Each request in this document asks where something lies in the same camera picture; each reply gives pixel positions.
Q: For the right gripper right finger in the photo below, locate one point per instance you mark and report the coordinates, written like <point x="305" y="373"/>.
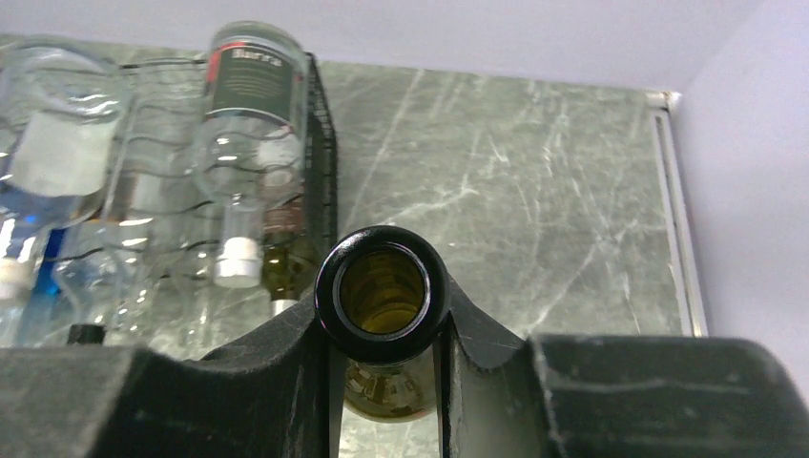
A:
<point x="609" y="396"/>

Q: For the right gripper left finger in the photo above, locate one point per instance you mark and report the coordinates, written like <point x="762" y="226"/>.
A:
<point x="264" y="394"/>

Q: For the green wine bottle black neck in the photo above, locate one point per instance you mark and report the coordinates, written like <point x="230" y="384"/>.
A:
<point x="382" y="297"/>

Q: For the clear round labelled bottle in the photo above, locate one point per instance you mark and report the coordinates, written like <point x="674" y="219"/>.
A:
<point x="249" y="146"/>

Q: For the tall blue square bottle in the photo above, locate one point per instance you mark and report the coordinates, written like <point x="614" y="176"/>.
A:
<point x="38" y="278"/>

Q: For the round clear bottle white cap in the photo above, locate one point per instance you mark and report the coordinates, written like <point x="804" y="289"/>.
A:
<point x="61" y="106"/>

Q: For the black wire wine rack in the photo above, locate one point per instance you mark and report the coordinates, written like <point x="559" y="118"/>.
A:
<point x="319" y="193"/>

